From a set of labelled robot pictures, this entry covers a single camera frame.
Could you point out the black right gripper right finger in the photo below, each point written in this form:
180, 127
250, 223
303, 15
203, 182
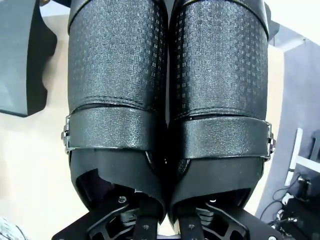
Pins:
192, 225

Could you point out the black electronics box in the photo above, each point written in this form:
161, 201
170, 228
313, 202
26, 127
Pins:
303, 215

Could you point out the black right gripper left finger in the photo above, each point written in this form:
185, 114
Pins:
145, 225

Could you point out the white metal frame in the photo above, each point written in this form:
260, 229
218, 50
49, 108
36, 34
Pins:
295, 155

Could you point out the grey patterned cloth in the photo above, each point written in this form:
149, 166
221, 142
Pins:
10, 230

